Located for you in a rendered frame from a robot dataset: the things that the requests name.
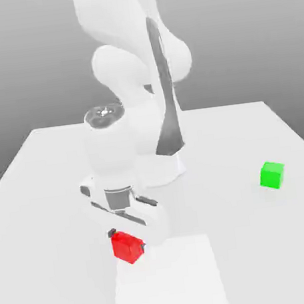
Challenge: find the small green cube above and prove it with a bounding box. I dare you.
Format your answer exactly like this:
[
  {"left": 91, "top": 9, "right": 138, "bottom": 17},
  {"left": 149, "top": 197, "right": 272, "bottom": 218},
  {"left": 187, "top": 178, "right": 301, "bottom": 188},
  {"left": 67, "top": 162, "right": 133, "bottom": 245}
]
[{"left": 257, "top": 159, "right": 289, "bottom": 192}]

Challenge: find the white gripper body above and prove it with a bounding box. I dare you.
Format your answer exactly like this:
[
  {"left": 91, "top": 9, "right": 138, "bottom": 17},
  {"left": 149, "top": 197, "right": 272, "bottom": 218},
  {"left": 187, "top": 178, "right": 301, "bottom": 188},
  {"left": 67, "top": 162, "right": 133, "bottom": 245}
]
[{"left": 89, "top": 192, "right": 171, "bottom": 253}]

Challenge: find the small red cube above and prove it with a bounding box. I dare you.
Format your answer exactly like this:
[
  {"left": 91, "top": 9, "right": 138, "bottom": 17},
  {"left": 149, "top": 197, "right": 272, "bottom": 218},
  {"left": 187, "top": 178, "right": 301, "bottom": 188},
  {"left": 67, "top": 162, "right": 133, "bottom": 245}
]
[{"left": 110, "top": 228, "right": 148, "bottom": 267}]

